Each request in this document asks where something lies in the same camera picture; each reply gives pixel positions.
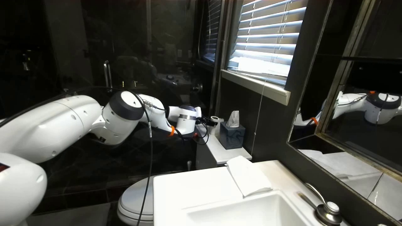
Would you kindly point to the folded white towel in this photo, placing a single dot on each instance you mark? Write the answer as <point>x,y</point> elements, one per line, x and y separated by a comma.
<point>249,176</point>

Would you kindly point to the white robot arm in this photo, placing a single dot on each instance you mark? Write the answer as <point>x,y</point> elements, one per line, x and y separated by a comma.
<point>51,126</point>

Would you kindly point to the white tissue roll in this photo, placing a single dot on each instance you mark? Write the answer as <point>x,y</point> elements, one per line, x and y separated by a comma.
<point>217,121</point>

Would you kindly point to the chrome faucet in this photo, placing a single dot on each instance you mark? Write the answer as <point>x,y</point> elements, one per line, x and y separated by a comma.
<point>328,211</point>

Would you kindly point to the white window sill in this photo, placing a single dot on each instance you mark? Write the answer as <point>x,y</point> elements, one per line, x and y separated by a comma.
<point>255,85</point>

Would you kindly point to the white window blinds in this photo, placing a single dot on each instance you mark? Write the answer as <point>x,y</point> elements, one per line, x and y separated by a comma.
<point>268,38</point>

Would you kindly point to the blue tissue box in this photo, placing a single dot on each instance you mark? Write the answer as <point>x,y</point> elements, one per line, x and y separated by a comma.
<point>233,133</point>

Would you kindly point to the framed wall mirror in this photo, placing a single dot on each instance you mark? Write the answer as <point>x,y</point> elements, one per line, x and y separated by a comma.
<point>369,138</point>

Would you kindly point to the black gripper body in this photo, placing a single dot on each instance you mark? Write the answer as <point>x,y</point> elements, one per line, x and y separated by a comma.
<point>203,131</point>

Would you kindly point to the white sink counter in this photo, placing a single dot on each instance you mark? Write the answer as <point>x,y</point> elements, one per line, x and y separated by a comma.
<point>196,192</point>

